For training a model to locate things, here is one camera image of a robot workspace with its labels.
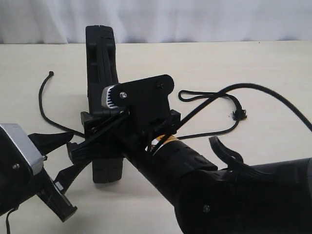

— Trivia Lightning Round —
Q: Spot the white curtain backdrop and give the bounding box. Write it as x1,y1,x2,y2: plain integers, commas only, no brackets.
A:
0,0,312,44

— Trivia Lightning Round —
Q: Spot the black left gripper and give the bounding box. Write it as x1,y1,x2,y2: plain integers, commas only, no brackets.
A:
14,132,91,222

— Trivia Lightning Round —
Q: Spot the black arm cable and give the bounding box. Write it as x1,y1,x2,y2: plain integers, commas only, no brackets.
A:
145,83,312,156
4,207,19,234

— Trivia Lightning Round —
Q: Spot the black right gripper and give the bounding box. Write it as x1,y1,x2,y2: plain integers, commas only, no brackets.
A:
67,109,181,164

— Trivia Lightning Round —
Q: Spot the black cord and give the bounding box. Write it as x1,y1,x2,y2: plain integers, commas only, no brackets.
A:
38,71,247,141

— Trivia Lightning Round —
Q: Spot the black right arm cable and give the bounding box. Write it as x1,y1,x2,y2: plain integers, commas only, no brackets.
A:
145,83,312,156

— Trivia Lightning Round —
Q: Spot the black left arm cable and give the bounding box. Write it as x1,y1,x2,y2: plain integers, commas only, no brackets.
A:
4,207,19,234

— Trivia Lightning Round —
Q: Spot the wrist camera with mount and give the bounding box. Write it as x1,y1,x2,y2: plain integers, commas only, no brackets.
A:
0,123,43,213
101,74,175,130

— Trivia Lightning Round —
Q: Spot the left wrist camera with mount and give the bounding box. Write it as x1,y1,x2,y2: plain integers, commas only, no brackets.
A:
0,123,43,213

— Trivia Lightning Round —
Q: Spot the black plastic carrying case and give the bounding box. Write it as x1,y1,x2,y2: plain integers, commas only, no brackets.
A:
81,25,123,184

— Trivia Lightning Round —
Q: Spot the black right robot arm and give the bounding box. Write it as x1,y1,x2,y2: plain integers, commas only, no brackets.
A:
67,106,312,234

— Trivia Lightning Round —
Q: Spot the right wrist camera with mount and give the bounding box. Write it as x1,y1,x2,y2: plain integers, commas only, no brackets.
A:
101,74,175,130

